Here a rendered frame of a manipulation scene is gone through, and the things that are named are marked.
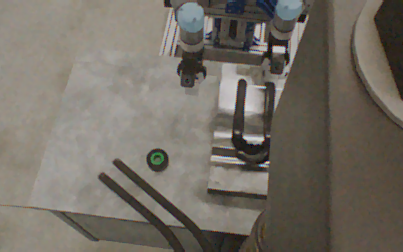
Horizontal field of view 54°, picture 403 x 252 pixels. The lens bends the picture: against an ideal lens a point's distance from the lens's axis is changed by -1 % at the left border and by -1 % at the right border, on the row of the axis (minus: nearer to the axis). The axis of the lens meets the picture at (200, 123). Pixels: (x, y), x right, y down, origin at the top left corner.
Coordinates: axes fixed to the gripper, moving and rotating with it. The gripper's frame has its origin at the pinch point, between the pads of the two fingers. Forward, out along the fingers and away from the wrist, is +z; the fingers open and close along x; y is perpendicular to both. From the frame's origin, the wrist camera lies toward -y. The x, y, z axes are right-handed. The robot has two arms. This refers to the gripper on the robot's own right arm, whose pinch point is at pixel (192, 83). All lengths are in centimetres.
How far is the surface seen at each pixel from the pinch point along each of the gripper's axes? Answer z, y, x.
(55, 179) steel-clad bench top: 15, -38, 45
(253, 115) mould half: 6.3, -7.0, -23.5
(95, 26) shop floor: 95, 97, 84
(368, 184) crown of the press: -106, -70, -19
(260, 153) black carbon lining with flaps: 7.2, -21.3, -27.1
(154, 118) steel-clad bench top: 15.0, -8.6, 13.9
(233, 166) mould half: 8.9, -26.7, -18.2
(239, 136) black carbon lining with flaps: 4.0, -17.2, -19.0
